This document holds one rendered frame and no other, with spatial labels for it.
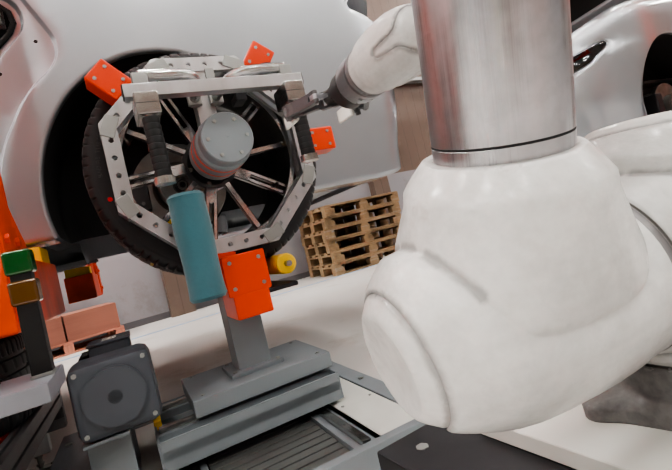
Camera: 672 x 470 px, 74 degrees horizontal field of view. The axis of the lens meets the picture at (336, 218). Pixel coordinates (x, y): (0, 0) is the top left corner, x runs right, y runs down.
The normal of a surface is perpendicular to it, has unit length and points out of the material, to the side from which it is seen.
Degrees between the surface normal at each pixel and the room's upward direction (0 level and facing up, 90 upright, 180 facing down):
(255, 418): 90
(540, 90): 107
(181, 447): 90
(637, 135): 50
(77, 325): 90
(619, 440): 4
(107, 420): 90
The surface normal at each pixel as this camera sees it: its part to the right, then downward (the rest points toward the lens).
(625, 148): -0.61, -0.50
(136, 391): 0.42, -0.13
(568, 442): -0.29, -0.96
